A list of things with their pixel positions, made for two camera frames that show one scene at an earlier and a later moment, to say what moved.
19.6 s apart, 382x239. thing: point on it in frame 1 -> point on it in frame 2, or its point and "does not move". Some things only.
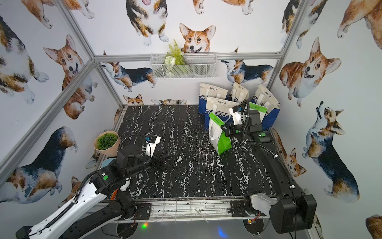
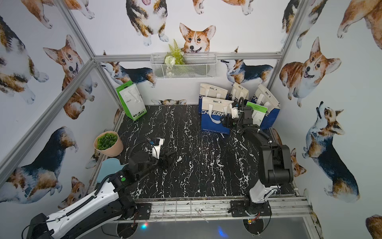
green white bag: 220,141 -> 130,98
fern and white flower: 175,56 does not move
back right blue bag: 261,97 does not move
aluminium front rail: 178,209 does not move
